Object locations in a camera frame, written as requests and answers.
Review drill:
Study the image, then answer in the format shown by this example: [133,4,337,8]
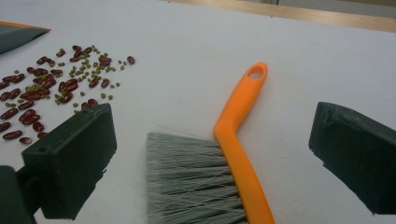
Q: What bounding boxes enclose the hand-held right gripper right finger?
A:
[308,101,396,216]

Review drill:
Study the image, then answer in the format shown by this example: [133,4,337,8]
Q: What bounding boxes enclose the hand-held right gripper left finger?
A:
[21,103,118,220]

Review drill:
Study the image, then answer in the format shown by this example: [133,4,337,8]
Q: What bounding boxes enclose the pile of red and green beans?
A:
[0,45,136,146]

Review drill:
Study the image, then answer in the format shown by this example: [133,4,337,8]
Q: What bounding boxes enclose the orange brush with grey bristles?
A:
[146,62,276,224]

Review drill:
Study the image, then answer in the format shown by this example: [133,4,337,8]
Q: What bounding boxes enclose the grey dustpan with orange edge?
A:
[0,21,51,55]

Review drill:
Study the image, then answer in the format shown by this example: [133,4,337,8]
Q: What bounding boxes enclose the wooden table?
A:
[162,0,396,34]

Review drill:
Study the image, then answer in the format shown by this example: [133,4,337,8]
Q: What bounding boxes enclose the white table cover board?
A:
[0,0,396,224]

